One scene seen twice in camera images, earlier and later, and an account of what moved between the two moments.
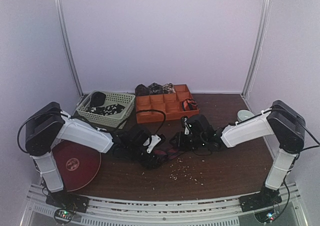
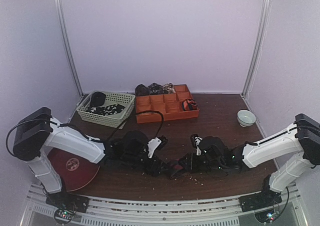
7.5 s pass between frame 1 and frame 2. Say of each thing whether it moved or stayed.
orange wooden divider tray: stayed
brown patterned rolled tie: stayed
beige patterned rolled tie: stayed
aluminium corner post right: stayed
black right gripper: moved
